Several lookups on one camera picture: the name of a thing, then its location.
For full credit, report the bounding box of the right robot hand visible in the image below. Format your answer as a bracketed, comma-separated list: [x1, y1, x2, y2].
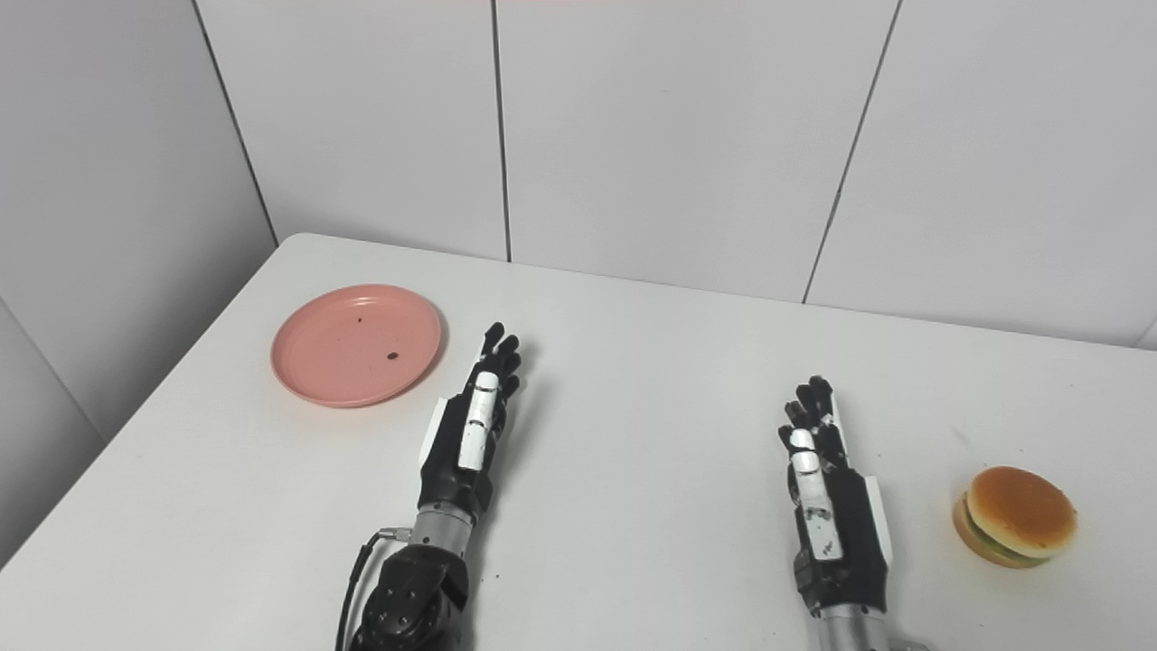
[778, 375, 894, 618]

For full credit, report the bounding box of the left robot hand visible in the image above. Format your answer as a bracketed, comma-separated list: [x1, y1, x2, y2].
[417, 322, 523, 524]

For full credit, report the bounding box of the pink round plate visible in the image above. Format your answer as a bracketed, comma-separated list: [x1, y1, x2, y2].
[271, 284, 444, 409]

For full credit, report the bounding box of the toy hamburger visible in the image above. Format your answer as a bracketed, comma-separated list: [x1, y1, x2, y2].
[952, 466, 1078, 570]

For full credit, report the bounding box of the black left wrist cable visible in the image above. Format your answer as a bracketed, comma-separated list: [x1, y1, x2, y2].
[334, 527, 413, 651]

